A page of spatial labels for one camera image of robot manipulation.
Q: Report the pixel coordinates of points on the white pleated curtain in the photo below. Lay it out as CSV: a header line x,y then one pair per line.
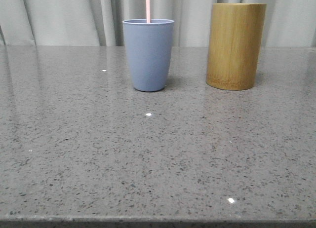
x,y
99,22

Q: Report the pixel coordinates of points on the light blue plastic cup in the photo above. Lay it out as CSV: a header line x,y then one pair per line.
x,y
148,50

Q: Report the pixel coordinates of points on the pink chopstick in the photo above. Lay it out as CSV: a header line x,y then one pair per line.
x,y
148,11

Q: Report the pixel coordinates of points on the bamboo cylindrical holder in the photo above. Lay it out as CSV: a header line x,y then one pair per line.
x,y
234,45

